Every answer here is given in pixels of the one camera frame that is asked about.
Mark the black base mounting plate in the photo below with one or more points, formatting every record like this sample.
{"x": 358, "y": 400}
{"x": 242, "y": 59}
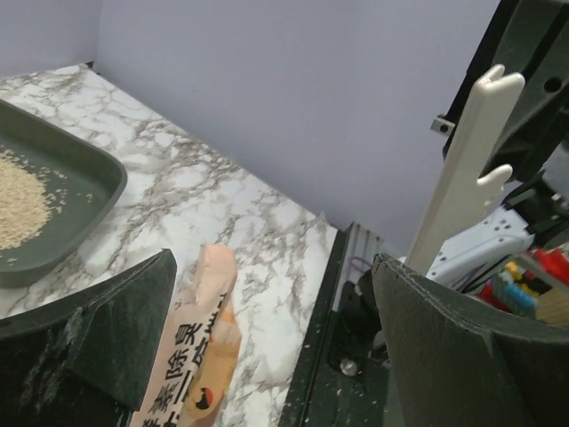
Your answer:
{"x": 342, "y": 375}

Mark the dark green litter tray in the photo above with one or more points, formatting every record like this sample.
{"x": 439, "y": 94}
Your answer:
{"x": 47, "y": 144}

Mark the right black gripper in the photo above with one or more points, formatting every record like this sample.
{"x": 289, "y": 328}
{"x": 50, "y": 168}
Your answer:
{"x": 529, "y": 38}

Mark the orange cat litter bag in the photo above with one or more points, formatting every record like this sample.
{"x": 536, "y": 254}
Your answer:
{"x": 197, "y": 353}

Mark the beige litter pile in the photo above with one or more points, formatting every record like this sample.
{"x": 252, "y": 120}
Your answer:
{"x": 38, "y": 204}

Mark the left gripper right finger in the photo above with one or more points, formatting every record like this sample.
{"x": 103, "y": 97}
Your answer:
{"x": 459, "y": 362}

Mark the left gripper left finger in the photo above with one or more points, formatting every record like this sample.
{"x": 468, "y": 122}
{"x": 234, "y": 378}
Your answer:
{"x": 86, "y": 359}

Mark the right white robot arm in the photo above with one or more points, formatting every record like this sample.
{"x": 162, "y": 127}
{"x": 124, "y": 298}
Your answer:
{"x": 534, "y": 214}

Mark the aluminium extrusion rail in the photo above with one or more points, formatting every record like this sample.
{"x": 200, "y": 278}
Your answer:
{"x": 362, "y": 245}

